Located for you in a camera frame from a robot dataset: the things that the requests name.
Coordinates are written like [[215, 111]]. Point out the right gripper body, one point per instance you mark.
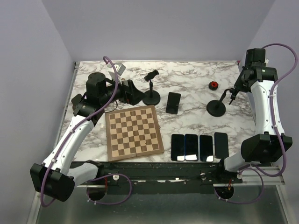
[[241, 84]]

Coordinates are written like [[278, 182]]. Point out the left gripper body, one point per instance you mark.
[[120, 94]]

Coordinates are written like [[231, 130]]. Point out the black tall round-base stand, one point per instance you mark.
[[152, 97]]

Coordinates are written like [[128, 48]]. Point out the phone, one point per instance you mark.
[[177, 147], [191, 147], [221, 145], [206, 148]]

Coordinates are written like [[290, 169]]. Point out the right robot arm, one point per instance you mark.
[[270, 142]]

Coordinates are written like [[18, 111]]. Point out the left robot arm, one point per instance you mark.
[[54, 177]]

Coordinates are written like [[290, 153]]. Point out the black folding phone stand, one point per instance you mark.
[[173, 103]]

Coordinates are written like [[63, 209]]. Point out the black red knob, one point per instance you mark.
[[213, 85]]

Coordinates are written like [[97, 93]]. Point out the wooden chessboard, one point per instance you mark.
[[133, 133]]

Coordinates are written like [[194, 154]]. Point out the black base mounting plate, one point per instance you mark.
[[166, 177]]

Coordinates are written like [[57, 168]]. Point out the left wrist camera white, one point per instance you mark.
[[120, 68]]

